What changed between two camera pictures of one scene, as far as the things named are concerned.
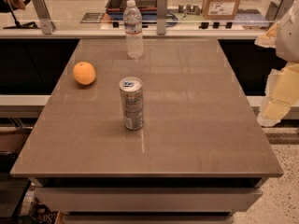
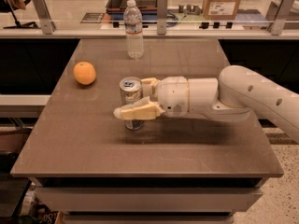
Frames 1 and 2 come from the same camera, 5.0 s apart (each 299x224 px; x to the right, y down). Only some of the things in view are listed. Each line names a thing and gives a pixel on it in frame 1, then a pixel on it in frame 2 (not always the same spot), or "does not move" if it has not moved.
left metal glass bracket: (41, 7) does not move
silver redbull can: (132, 91) does not move
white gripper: (290, 40) → (172, 94)
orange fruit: (84, 73) does not move
